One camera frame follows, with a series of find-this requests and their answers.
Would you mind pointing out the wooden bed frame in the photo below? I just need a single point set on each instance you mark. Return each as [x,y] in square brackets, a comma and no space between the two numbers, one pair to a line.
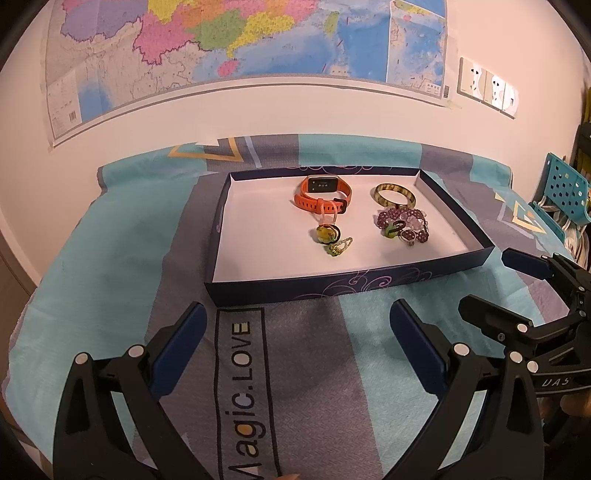
[23,438]

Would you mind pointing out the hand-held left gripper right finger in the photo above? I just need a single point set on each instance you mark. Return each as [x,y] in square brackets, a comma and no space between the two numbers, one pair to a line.
[415,350]

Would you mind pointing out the dark blue cardboard box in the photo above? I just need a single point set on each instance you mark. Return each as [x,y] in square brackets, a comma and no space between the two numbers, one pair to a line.
[258,249]

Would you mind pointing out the light patterned cloth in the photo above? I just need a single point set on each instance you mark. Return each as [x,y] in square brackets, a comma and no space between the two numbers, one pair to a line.
[579,244]

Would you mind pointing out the teal perforated plastic chair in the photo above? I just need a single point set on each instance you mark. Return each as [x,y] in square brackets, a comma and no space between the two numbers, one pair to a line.
[565,184]

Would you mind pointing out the white wall socket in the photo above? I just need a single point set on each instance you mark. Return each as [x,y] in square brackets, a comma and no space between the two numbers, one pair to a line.
[494,88]
[471,78]
[510,99]

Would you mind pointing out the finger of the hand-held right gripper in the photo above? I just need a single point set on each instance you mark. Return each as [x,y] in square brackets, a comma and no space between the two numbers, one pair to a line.
[489,318]
[526,265]

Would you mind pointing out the teal grey printed bedsheet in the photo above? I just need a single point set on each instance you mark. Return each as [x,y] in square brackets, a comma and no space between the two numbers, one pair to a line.
[115,277]

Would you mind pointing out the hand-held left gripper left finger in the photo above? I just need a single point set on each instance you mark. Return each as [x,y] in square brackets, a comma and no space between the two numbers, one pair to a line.
[178,355]

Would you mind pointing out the orange smart watch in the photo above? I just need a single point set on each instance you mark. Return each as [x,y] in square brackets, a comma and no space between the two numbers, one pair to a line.
[304,201]

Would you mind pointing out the tortoiseshell bangle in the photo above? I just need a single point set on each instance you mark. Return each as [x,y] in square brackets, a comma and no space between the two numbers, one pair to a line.
[392,203]

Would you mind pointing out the green beaded charm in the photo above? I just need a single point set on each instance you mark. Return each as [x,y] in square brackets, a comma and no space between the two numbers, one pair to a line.
[339,248]

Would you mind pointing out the person's right hand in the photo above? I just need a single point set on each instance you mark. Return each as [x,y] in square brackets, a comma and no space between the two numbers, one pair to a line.
[575,406]

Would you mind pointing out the colourful wall map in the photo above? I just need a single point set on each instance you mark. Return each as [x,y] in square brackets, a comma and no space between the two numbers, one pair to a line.
[231,37]

